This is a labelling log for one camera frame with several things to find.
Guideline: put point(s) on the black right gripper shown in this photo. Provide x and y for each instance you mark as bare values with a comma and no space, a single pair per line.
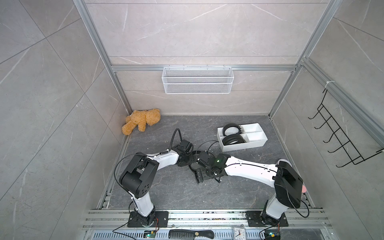
201,173

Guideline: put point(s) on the right green circuit board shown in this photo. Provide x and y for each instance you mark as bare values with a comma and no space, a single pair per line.
272,235

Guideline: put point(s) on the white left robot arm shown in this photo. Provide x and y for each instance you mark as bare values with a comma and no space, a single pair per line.
137,178

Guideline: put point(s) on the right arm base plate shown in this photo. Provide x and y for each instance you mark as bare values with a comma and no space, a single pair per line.
255,219

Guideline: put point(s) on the white wire mesh basket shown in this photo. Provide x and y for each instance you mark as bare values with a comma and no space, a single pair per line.
197,80

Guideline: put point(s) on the small white clock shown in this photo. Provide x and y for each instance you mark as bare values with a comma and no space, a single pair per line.
240,233

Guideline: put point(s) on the black belt with silver buckle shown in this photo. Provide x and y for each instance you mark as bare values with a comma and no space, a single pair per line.
231,129

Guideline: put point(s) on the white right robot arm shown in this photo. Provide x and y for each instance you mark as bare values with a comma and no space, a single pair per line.
281,176

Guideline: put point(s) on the black wire hook rack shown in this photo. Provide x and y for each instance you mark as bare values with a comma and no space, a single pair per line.
339,134

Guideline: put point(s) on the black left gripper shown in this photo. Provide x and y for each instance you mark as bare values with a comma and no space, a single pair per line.
191,161

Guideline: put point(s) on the left green circuit board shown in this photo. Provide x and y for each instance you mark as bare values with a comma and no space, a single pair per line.
149,234

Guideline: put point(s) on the brown teddy bear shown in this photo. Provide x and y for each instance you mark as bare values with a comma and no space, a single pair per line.
141,119

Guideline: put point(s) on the black belt with dark buckle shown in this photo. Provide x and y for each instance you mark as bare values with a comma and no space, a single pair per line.
233,140

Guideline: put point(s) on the green circuit board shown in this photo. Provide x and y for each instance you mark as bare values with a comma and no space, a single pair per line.
149,234
272,235

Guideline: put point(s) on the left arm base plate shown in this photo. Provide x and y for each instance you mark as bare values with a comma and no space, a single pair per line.
159,220

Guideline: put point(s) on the white compartment storage tray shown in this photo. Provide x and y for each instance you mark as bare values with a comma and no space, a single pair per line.
253,134

